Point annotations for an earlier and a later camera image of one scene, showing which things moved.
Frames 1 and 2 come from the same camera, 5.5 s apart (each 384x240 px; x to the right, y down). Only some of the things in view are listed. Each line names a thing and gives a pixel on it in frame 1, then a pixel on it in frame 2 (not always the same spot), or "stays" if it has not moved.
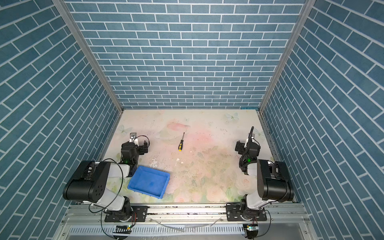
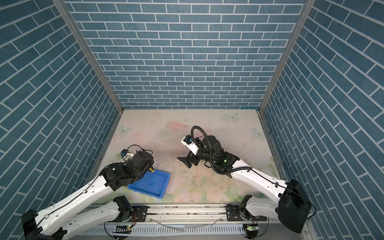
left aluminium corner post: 89,50 stays
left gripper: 141,150 to 150,165
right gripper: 242,146 to 186,160
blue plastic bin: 149,182 stays
